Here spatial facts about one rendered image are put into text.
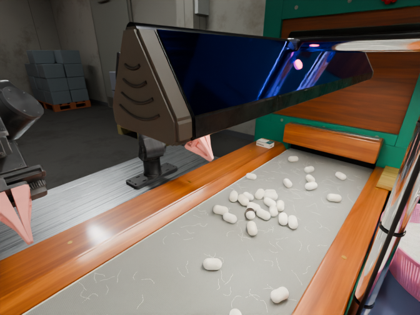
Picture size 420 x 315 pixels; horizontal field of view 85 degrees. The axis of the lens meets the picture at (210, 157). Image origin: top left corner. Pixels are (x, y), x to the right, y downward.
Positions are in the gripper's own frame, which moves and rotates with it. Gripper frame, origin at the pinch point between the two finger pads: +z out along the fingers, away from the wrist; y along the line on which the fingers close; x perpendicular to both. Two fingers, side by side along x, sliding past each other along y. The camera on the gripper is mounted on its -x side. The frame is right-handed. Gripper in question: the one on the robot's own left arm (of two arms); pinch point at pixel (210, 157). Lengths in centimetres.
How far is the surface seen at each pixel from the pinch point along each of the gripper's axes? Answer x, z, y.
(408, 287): -15.5, 44.1, 8.1
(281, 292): -10.4, 27.7, -14.2
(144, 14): 154, -315, 215
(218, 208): 3.0, 11.6, -4.6
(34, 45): 418, -566, 137
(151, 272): 3.3, 14.2, -25.0
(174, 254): 3.5, 13.9, -19.6
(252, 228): -3.5, 19.1, -5.1
